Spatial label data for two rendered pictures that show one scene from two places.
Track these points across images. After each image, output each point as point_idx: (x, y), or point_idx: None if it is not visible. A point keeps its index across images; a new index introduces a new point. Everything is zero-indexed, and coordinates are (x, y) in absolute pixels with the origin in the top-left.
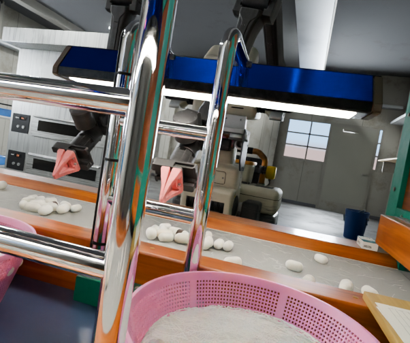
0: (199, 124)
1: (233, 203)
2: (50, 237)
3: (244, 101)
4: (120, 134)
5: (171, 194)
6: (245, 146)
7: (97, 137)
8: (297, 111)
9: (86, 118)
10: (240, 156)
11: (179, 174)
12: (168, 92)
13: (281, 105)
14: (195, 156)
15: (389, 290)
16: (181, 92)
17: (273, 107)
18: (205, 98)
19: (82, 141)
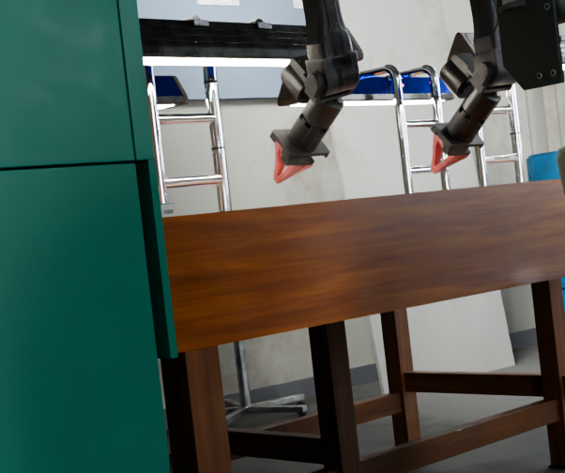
0: (299, 72)
1: None
2: None
3: (188, 64)
4: (209, 129)
5: (284, 172)
6: (525, 18)
7: (470, 101)
8: (156, 59)
9: (446, 80)
10: (502, 53)
11: (276, 146)
12: (253, 64)
13: (155, 64)
14: (306, 115)
15: None
16: (237, 65)
17: (175, 60)
18: (230, 62)
19: (453, 114)
